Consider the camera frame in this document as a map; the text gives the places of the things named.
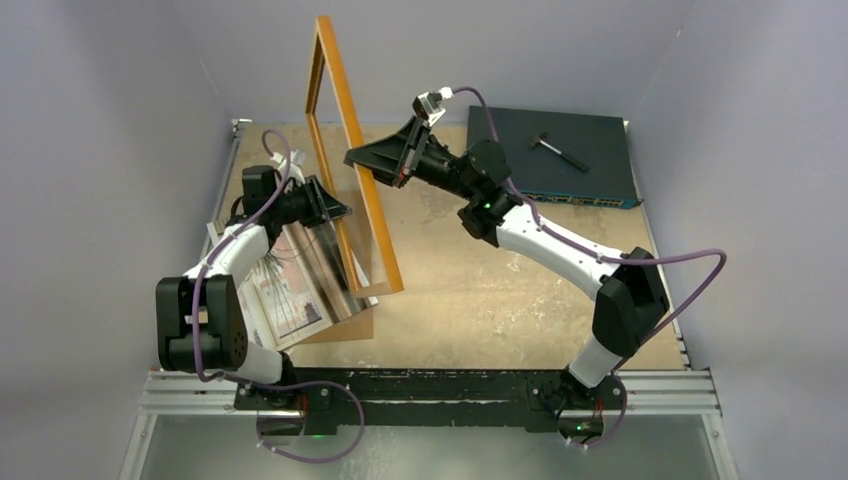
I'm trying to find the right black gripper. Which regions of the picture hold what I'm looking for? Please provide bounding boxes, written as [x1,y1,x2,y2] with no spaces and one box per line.
[347,115,480,200]

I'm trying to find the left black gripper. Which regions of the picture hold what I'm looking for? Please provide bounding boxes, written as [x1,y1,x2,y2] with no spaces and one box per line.
[271,175,350,229]

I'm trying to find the glossy photo print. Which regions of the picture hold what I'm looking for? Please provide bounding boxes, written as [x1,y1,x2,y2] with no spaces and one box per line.
[206,175,380,352]

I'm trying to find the orange wooden picture frame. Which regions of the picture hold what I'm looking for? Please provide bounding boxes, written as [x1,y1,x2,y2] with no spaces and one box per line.
[305,15,404,298]

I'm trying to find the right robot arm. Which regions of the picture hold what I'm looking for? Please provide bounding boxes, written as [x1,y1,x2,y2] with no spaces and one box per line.
[344,117,669,407]

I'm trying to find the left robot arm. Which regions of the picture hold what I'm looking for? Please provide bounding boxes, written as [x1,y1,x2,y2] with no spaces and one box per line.
[155,165,352,409]

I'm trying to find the brown backing board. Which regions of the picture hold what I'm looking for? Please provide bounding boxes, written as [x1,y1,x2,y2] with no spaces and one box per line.
[288,223,374,345]

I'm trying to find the small black hammer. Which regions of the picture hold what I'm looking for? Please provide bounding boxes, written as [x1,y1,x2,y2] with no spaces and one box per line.
[530,132,589,173]

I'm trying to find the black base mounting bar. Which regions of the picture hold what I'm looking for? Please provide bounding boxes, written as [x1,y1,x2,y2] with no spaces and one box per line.
[234,367,625,435]

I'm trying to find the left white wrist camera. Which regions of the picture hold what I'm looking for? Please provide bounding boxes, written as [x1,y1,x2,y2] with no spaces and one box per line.
[270,149,307,183]

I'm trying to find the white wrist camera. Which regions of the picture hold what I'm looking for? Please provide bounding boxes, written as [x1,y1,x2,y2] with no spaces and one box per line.
[270,149,307,183]
[412,87,454,127]

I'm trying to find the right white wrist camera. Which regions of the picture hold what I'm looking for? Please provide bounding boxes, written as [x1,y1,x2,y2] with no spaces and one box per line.
[412,87,454,127]

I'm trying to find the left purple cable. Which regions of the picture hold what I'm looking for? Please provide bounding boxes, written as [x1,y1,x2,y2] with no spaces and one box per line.
[190,129,366,465]

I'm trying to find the dark network switch box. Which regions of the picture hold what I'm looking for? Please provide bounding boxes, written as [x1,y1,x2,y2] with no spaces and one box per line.
[489,107,642,210]

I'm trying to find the aluminium rail frame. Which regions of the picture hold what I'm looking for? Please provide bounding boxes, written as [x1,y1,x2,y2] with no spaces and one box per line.
[119,119,740,480]

